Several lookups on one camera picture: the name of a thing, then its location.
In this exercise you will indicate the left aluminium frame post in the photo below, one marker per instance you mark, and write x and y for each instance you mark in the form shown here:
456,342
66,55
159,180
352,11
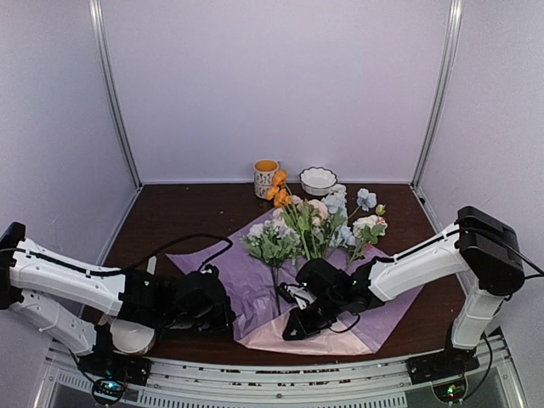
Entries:
98,24

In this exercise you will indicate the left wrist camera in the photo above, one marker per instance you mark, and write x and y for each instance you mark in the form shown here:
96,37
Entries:
209,269

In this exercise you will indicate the orange fake flower stem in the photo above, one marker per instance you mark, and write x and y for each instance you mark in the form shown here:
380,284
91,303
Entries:
280,191

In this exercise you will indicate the purple hydrangea fake flower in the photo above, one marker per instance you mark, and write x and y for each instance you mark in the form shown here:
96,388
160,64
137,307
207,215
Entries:
273,242

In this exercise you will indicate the white round cup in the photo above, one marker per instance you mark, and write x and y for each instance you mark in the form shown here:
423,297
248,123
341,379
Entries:
132,338

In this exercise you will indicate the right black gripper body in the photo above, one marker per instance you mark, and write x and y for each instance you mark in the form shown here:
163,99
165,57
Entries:
330,309

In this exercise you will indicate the aluminium frame post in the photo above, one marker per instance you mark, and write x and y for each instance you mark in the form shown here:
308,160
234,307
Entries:
452,34
98,24

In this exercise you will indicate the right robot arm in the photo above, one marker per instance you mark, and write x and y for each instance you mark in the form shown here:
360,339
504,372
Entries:
475,243

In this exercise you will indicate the light blue fake flower stem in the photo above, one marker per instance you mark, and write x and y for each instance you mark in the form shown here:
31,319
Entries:
343,218

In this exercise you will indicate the pink fake flower stem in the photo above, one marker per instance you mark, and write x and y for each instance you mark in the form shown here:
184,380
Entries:
315,226

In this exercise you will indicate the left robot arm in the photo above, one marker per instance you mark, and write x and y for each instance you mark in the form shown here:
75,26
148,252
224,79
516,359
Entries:
91,308

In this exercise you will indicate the beige ribbon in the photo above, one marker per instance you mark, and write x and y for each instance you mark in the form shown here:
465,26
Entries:
151,265

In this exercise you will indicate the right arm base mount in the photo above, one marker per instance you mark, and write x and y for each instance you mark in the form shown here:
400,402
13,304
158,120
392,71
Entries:
447,375

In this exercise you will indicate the aluminium front rail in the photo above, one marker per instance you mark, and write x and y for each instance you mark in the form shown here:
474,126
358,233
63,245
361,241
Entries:
375,383

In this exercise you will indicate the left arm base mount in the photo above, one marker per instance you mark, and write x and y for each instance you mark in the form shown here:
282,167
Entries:
111,376

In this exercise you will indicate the right aluminium frame post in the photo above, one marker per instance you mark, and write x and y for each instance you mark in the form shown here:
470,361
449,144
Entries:
452,34

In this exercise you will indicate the white scalloped bowl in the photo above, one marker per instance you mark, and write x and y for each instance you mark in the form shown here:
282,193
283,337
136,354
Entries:
317,181

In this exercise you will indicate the patterned mug with orange inside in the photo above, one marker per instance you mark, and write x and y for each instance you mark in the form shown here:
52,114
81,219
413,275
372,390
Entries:
263,174

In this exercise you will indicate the pink purple wrapping paper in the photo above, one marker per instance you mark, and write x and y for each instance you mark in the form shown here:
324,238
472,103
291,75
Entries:
258,325

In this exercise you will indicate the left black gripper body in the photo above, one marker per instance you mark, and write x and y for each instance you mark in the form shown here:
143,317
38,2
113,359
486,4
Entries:
212,321

